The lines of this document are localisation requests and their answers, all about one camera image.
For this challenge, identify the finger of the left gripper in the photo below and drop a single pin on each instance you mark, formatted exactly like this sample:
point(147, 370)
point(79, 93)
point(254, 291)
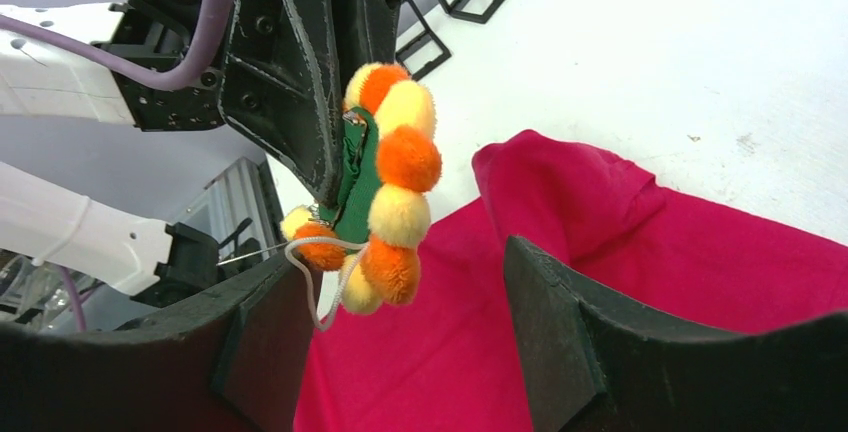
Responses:
point(280, 88)
point(365, 32)

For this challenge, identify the cluttered background items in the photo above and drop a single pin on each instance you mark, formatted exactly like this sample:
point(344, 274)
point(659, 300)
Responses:
point(36, 296)

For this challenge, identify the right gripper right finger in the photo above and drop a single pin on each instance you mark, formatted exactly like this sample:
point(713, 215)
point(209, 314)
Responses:
point(594, 359)

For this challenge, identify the orange yellow pompom brooch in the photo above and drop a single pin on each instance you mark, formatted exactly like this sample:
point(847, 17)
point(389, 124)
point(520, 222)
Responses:
point(363, 252)

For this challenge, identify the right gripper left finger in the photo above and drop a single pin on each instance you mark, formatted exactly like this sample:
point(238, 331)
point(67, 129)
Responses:
point(230, 358)

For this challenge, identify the red t-shirt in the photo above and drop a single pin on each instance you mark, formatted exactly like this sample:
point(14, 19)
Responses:
point(450, 362)

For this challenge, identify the aluminium front rail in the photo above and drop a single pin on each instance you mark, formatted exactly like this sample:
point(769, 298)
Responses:
point(237, 210)

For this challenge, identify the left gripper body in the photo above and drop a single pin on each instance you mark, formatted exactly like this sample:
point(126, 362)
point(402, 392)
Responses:
point(156, 34)

